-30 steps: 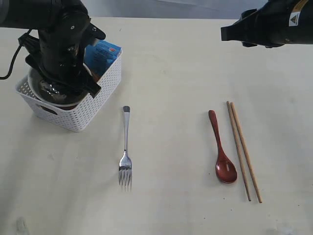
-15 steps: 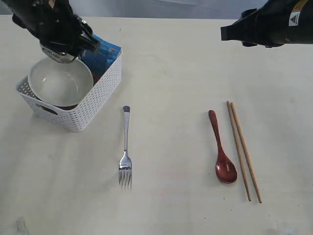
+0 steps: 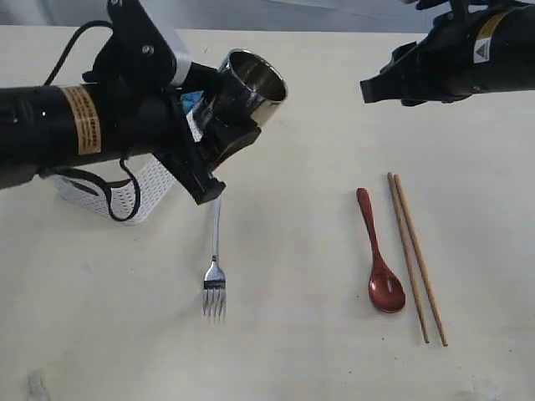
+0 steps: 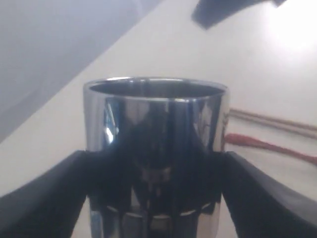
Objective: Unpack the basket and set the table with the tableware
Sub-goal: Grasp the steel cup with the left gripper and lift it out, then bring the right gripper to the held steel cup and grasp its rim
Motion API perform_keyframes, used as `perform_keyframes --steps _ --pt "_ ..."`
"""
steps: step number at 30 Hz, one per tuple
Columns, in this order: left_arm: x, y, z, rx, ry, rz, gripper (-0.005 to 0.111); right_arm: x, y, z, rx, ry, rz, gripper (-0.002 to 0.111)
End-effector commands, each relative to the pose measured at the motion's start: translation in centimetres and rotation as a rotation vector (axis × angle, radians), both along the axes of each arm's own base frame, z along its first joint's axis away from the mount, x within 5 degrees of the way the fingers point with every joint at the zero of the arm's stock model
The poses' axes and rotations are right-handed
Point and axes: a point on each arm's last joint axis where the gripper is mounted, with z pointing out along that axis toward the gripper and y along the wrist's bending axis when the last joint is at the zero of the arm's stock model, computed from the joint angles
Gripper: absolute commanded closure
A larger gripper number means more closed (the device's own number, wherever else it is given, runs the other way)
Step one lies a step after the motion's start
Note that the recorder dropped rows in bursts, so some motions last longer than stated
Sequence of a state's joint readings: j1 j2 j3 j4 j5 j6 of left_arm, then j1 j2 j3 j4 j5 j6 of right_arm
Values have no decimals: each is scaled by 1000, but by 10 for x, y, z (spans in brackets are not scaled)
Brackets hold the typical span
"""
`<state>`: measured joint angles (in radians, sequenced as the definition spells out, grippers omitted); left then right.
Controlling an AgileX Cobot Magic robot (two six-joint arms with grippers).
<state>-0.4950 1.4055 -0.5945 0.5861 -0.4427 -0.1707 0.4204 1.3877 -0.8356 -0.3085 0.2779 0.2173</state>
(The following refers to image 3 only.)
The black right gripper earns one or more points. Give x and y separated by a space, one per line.
430 70

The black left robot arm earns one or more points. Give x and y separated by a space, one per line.
38 133

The red-brown wooden spoon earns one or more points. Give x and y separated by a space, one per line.
385 290

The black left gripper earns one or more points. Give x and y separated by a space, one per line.
131 85

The white curtain backdrop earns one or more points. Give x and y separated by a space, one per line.
376 16

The blue snack packet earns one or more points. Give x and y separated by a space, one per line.
190 100

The white perforated plastic basket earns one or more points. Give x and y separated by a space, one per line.
128 201

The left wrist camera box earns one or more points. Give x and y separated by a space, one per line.
179 51

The steel spoon long handle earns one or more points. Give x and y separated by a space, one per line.
214 284

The shiny steel cup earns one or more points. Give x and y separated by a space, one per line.
249 86

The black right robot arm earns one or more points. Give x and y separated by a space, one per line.
478 47

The wooden chopstick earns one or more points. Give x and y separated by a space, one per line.
421 261
409 259

